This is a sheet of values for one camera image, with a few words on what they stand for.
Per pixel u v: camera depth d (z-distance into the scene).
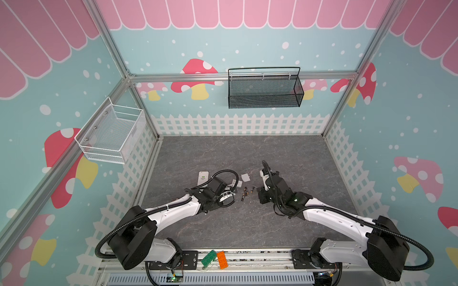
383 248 0.40
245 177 1.00
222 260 0.74
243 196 0.92
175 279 0.72
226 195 0.76
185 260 0.74
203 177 0.98
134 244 0.42
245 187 0.96
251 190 0.94
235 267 0.74
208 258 0.74
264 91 1.45
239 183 0.97
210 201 0.64
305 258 0.74
